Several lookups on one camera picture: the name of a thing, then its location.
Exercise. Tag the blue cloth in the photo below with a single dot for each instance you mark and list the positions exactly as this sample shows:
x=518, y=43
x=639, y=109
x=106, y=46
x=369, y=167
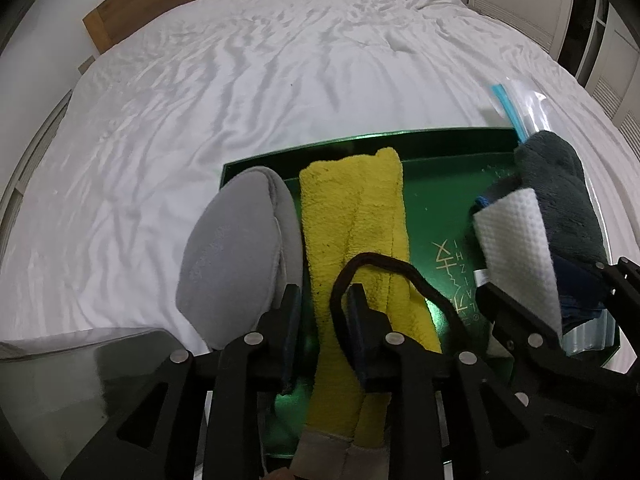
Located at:
x=484, y=203

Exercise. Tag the clear zip bag blue strip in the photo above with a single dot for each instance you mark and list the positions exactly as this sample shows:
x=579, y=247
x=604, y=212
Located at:
x=530, y=105

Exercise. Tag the green box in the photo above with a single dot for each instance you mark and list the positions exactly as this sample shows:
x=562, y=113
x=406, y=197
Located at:
x=440, y=185

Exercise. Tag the white waffle cloth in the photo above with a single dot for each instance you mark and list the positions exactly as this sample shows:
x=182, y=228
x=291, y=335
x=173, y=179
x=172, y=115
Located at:
x=520, y=240

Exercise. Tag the wooden headboard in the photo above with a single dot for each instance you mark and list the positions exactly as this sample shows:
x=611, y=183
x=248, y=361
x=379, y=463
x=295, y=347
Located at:
x=150, y=5

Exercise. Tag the dark green plush towel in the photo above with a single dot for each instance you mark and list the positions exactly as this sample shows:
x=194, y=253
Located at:
x=555, y=195

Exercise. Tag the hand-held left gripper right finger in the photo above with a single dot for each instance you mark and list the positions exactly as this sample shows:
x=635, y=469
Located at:
x=359, y=332

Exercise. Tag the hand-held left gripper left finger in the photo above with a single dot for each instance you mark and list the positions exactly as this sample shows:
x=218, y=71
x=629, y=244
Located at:
x=292, y=332

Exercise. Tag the glossy grey box lid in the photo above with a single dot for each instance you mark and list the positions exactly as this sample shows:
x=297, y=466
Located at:
x=60, y=385

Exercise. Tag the navy cloth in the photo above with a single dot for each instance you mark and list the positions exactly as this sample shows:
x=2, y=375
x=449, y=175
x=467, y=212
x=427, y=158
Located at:
x=580, y=290

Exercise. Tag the grey felt slipper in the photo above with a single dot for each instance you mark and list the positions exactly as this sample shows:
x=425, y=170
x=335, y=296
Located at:
x=291, y=240
x=230, y=255

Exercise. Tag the yellow towel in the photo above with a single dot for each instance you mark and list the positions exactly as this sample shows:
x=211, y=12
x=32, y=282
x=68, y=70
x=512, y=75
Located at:
x=350, y=200

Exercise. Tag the wall socket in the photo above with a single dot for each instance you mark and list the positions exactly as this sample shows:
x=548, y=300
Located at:
x=86, y=64

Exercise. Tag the white bed sheet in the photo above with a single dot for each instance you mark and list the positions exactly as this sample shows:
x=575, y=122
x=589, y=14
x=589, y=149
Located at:
x=200, y=135

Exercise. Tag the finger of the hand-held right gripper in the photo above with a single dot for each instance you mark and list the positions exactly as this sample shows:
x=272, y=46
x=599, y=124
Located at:
x=510, y=312
x=622, y=272

